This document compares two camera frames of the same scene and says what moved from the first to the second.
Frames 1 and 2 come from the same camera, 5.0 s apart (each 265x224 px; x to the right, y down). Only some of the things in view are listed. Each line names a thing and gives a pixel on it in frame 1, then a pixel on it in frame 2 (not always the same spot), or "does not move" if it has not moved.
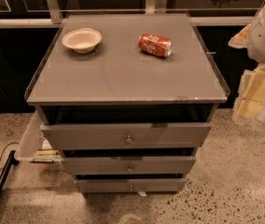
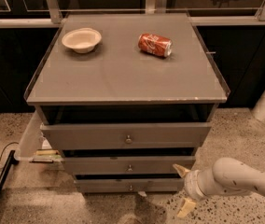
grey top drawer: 130,135 does not move
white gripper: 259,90 to 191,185
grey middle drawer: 129,164 does not move
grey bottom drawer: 140,187 does not move
